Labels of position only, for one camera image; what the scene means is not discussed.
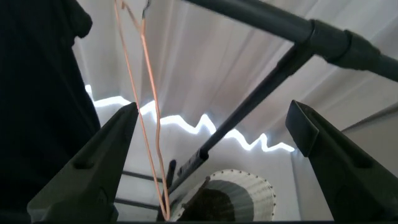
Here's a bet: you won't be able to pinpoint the black T-shirt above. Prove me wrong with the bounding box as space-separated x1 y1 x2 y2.
0 0 102 218

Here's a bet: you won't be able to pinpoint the black clothes rack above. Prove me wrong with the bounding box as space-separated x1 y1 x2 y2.
114 0 398 222

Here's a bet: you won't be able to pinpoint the pink clothes hanger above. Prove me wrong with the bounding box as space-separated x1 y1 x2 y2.
113 0 171 222

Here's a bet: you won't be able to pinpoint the white curtain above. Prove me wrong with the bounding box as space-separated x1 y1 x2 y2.
73 0 398 153

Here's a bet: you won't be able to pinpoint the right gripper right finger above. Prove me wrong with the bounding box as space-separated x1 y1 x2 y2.
285 99 398 222

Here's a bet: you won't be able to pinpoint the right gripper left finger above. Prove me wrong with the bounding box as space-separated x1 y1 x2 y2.
27 101 139 223

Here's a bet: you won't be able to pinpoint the white laundry basket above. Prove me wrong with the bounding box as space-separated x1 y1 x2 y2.
169 169 277 222

